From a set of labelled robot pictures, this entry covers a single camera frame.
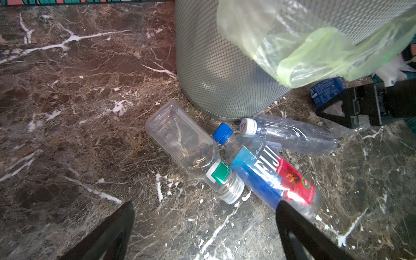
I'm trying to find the clear square green-label bottle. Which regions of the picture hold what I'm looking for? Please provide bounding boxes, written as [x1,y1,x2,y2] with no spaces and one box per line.
[145,100,245,205]

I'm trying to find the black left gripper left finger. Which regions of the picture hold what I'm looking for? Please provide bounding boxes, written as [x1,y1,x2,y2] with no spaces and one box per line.
[60,201,135,260]

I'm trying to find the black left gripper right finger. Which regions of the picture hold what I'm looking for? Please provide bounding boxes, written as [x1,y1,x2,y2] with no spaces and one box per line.
[276,201,352,260]

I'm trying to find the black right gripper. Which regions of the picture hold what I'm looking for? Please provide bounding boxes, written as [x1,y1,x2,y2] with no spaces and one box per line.
[316,79,416,129]

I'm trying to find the crumpled clear white-cap bottle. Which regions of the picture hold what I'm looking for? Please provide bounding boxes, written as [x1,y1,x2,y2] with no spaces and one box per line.
[239,114,339,156]

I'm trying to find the yellow-green bin liner bag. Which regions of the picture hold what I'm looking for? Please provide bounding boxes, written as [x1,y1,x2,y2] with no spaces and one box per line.
[217,1,416,88]

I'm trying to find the blue label Chinese water bottle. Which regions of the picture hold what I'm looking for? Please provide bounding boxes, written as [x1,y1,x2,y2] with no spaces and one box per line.
[310,77,347,108]

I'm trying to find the grey mesh waste bin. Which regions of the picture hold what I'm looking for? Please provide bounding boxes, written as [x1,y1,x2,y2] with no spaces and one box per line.
[175,1,416,121]

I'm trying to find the Fiji water bottle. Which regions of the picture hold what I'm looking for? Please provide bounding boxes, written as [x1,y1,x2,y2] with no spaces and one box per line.
[212,123,321,221]

